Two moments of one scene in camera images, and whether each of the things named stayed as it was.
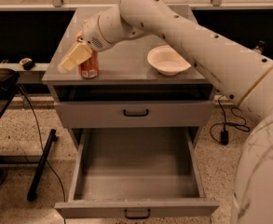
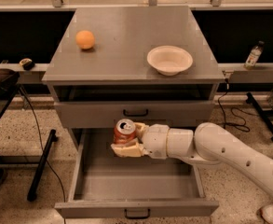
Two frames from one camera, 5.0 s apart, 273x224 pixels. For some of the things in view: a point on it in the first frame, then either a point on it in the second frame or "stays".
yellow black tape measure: [28, 63] stays
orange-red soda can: [89, 68] -> [124, 131]
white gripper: [90, 35] -> [156, 140]
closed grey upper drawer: [135, 114] stays
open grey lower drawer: [136, 173] stays
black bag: [0, 82] stays
